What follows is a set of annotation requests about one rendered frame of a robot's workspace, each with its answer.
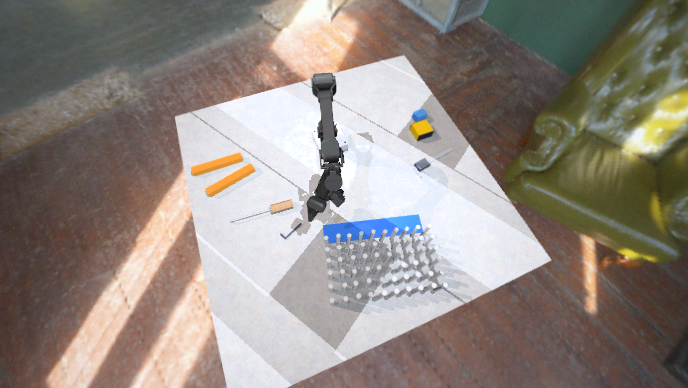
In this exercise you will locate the blue taped strip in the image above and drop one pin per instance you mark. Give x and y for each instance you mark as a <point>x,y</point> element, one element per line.
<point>366,226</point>

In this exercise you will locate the yellow block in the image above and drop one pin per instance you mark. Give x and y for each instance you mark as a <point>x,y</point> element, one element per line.
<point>421,129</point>

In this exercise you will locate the orange flat bar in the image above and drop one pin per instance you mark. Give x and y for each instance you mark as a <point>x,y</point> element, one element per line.
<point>217,164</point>
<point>229,180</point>

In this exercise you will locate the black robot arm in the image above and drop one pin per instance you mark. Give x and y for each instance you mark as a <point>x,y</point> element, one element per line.
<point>324,89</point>

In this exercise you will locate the small blue block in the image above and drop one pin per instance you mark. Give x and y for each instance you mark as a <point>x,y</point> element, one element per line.
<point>419,115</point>

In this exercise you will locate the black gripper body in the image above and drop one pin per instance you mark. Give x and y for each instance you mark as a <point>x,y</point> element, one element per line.
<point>321,191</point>

